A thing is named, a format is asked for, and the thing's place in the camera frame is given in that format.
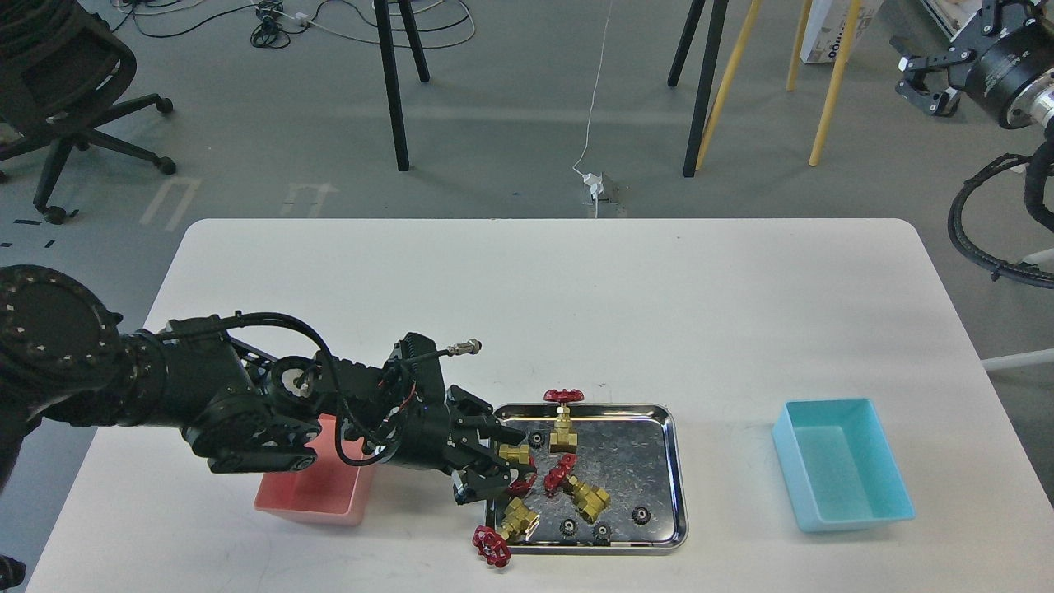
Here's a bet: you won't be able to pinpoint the brass valve top red handle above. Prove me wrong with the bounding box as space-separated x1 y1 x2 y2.
543 388 585 454

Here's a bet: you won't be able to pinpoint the brass valve red handle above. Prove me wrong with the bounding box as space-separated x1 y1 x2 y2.
543 453 611 523
543 388 585 454
497 443 538 497
471 497 541 569

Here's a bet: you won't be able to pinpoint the pink plastic box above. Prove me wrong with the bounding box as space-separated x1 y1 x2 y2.
254 414 379 526

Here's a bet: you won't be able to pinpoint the white cardboard box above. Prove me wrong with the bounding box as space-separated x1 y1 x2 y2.
799 1 884 64

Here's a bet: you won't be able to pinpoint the floor cable bundle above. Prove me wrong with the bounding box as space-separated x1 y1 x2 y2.
108 0 477 50

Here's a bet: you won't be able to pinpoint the black tripod stand right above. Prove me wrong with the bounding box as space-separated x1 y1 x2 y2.
667 1 728 179

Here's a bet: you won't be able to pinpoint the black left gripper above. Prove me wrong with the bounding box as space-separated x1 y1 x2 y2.
380 386 536 505

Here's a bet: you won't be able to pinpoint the black office chair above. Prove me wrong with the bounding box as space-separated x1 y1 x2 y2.
1 1 176 225

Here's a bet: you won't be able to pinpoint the steel tray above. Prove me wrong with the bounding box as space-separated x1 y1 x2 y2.
497 403 688 555

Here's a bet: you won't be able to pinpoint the yellow wooden easel legs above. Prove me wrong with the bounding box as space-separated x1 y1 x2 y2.
696 0 865 171

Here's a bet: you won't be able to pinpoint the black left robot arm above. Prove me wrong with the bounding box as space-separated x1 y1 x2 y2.
1 265 534 505

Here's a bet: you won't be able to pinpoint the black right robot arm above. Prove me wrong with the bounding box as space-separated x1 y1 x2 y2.
891 1 1053 289

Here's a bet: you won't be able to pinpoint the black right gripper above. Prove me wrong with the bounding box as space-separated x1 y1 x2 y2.
896 1 1053 130

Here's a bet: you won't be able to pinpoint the aluminium frame cart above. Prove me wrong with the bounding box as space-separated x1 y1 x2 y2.
921 0 982 39

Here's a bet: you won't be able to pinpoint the blue plastic box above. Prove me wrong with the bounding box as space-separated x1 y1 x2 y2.
772 399 916 533

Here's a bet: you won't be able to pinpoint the brass valve bottom red handle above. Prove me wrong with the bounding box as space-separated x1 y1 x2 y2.
471 497 541 569

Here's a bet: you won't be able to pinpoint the white power cable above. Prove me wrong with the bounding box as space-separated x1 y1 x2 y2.
572 0 617 219

